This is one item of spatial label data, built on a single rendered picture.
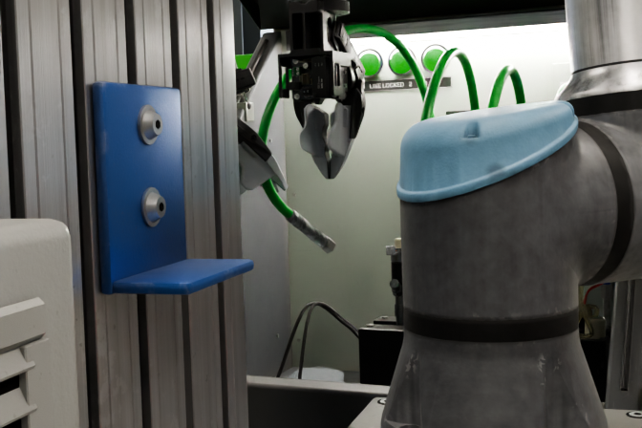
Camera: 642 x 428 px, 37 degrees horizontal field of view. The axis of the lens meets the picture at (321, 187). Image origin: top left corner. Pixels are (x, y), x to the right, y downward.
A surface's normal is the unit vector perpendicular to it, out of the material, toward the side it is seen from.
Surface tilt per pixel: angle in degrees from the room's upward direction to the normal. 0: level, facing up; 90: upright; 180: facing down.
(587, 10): 89
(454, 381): 73
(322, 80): 90
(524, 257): 90
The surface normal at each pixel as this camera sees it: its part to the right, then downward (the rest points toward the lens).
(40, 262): 0.96, -0.02
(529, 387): 0.18, -0.26
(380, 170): -0.39, 0.06
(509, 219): 0.06, 0.05
